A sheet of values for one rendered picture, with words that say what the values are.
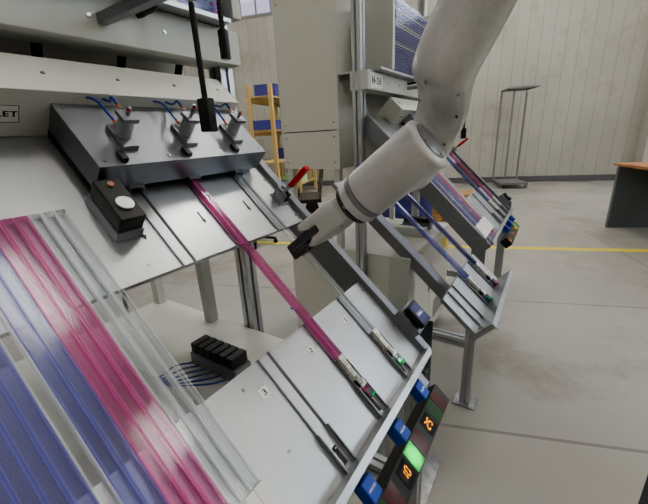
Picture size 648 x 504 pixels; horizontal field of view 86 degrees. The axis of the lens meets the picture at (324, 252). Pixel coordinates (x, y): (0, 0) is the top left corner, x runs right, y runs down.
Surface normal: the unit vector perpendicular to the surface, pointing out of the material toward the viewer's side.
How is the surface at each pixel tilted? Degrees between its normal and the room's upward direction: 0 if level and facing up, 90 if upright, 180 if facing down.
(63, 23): 90
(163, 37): 90
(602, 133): 90
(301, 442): 42
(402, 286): 90
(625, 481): 0
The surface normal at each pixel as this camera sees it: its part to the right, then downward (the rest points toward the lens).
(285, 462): 0.53, -0.61
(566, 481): -0.05, -0.95
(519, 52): -0.22, 0.32
